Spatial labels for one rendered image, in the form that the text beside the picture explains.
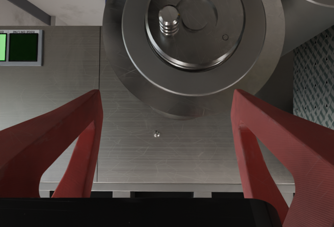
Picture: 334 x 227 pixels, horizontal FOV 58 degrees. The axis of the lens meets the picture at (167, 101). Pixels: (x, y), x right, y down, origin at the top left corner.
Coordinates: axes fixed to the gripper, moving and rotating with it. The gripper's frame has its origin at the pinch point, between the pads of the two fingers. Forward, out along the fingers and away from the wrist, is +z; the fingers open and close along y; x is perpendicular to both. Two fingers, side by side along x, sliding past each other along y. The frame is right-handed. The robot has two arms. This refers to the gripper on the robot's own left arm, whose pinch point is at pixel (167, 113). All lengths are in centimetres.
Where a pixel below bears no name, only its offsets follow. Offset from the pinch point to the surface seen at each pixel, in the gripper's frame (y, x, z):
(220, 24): -3.9, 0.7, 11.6
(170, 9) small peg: -0.2, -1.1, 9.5
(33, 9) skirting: 150, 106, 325
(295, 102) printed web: -20.0, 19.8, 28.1
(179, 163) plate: -2.4, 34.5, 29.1
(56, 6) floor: 126, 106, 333
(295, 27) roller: -12.8, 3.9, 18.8
